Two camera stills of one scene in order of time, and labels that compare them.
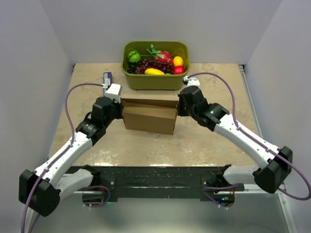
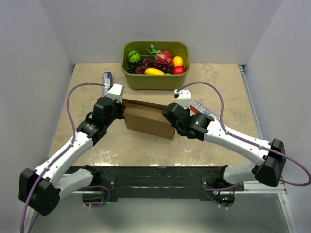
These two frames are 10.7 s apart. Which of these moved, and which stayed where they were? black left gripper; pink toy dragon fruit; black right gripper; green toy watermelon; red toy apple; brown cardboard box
Moved: black right gripper; brown cardboard box
Stayed: black left gripper; pink toy dragon fruit; green toy watermelon; red toy apple
